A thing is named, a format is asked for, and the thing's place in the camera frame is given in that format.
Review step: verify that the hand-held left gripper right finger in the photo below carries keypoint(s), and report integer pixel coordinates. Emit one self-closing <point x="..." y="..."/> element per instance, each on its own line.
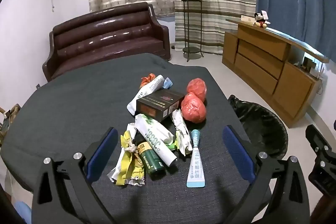
<point x="237" y="153"/>

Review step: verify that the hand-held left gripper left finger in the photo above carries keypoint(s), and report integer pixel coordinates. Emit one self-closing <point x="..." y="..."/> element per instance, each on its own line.
<point x="102" y="155"/>

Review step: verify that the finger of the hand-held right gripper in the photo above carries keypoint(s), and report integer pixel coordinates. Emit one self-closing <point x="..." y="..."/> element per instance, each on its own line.
<point x="316" y="140"/>

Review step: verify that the yellow wrapper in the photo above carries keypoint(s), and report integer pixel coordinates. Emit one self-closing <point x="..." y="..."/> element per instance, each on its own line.
<point x="126" y="166"/>

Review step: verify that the black trash bin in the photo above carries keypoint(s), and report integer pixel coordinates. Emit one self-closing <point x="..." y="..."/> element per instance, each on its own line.
<point x="262" y="124"/>

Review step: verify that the green glass bottle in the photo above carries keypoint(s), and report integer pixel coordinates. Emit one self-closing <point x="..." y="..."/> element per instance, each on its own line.
<point x="151" y="161"/>

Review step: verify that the white squeeze tube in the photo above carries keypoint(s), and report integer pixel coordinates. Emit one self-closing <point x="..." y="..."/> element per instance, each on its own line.
<point x="147" y="91"/>

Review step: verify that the orange wrapper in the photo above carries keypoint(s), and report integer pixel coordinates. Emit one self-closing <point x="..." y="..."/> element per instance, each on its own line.
<point x="147" y="79"/>

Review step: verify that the blue and white sachet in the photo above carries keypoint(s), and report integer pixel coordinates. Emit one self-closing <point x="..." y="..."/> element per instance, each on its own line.
<point x="195" y="163"/>

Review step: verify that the green and white rolled packet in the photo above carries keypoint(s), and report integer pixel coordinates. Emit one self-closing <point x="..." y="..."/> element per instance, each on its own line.
<point x="155" y="134"/>

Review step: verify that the white and green crumpled wrapper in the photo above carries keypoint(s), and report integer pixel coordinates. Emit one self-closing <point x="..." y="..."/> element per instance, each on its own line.
<point x="182" y="134"/>

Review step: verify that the red plastic bag ball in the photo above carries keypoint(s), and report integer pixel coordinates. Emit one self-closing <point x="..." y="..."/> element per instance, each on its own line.
<point x="193" y="109"/>
<point x="197" y="88"/>

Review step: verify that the white router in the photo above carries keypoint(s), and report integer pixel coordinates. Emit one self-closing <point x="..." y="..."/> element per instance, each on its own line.
<point x="318" y="70"/>

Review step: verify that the dark brown carton box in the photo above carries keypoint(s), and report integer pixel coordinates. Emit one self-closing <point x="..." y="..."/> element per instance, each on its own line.
<point x="160" y="103"/>

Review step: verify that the small blue wrapper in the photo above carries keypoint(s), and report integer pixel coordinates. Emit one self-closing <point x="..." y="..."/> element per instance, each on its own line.
<point x="168" y="83"/>

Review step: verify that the light blue cloth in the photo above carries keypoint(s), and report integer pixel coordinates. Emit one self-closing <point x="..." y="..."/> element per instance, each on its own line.
<point x="22" y="213"/>

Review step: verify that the brown wooden object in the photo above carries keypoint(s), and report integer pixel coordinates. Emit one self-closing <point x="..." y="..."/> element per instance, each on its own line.
<point x="9" y="119"/>

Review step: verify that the wooden cabinet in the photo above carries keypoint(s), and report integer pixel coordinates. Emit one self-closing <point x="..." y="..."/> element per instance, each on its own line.
<point x="262" y="48"/>

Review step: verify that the black metal plant stand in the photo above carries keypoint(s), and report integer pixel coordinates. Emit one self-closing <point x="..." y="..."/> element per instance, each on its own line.
<point x="191" y="50"/>

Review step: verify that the brown leather sofa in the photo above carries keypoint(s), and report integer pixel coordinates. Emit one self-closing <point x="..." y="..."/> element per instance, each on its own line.
<point x="105" y="37"/>

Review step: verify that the mouse plush toy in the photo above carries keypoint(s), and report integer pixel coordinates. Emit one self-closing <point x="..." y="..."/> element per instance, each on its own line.
<point x="260" y="19"/>

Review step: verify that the white flat box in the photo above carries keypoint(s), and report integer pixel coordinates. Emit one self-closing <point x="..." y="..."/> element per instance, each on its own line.
<point x="248" y="19"/>

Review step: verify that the small picture frame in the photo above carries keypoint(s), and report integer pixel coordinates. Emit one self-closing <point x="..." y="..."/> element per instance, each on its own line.
<point x="308" y="62"/>

